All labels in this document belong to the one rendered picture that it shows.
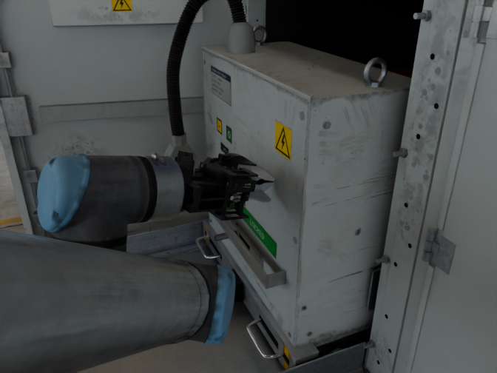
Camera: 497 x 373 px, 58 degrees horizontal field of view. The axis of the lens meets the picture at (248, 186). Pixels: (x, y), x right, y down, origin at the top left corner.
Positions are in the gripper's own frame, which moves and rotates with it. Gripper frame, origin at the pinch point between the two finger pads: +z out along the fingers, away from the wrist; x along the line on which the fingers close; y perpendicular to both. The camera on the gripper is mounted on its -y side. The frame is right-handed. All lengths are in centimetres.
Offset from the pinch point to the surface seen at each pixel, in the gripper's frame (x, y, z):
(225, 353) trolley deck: -38.4, -1.9, 2.0
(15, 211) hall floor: -119, -266, 28
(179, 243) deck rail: -34, -41, 13
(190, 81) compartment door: 10, -49, 14
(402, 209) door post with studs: 2.3, 20.9, 9.9
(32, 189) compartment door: -26, -67, -19
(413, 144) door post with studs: 12.5, 20.7, 7.2
